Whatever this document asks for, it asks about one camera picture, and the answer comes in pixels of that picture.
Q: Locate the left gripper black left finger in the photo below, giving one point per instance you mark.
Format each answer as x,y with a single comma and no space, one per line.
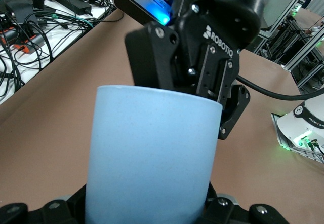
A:
50,212

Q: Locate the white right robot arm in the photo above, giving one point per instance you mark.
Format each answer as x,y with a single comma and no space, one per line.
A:
298,122

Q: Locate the orange and black device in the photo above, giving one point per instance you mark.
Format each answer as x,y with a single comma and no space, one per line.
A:
30,40

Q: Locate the aluminium frame structure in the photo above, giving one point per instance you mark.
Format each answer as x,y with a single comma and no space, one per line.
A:
301,56

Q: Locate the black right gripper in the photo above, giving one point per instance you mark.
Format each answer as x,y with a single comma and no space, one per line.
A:
222,11

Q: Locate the flat black box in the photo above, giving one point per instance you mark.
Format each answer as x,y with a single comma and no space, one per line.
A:
20,9

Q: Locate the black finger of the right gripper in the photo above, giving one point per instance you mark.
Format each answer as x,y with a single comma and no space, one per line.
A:
235,110
149,56

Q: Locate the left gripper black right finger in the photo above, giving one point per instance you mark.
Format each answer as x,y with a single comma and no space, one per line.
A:
240,214

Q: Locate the light blue cup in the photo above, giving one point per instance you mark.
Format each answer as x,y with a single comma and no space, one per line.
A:
152,158

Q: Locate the black power brick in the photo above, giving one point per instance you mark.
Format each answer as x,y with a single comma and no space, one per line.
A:
73,1

